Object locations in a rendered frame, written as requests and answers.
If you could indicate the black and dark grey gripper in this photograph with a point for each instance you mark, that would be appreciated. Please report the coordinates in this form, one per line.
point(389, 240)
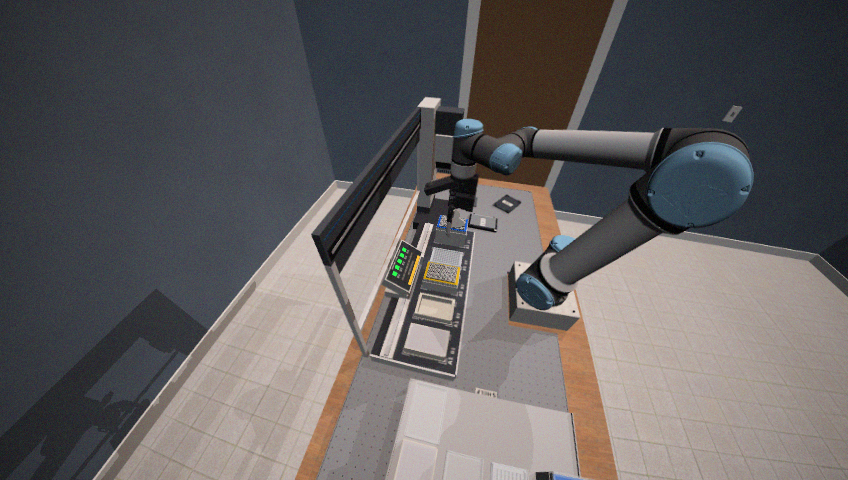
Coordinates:
point(459, 198)

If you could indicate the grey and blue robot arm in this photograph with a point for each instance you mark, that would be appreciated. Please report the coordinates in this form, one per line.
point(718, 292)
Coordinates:
point(703, 179)

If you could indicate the grey rectangular panel with label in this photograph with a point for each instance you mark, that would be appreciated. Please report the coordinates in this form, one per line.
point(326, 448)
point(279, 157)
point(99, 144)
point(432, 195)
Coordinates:
point(483, 221)

